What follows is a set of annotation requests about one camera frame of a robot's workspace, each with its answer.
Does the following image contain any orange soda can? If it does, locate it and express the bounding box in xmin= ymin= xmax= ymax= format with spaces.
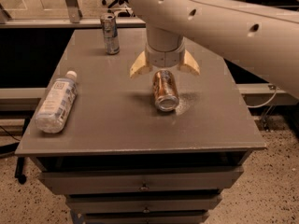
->
xmin=152 ymin=70 xmax=179 ymax=112

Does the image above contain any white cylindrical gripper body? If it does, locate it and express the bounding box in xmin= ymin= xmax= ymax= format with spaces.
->
xmin=145 ymin=26 xmax=185 ymax=68

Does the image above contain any white cable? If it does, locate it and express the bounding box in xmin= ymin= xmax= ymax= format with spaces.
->
xmin=247 ymin=84 xmax=278 ymax=109

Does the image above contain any metal railing frame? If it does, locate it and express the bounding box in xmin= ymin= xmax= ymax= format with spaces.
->
xmin=0 ymin=0 xmax=299 ymax=30

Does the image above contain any silver blue slim can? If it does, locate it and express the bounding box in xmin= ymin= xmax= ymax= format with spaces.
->
xmin=100 ymin=13 xmax=120 ymax=55

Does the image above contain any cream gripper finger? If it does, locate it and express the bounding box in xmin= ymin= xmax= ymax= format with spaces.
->
xmin=130 ymin=51 xmax=152 ymax=78
xmin=178 ymin=50 xmax=200 ymax=76

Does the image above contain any clear plastic water bottle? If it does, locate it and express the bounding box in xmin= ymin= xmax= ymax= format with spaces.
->
xmin=36 ymin=71 xmax=77 ymax=133

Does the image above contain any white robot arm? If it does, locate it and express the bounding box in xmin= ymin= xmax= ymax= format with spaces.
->
xmin=129 ymin=0 xmax=299 ymax=98

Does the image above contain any grey drawer cabinet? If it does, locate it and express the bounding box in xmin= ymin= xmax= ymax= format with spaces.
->
xmin=17 ymin=28 xmax=265 ymax=224

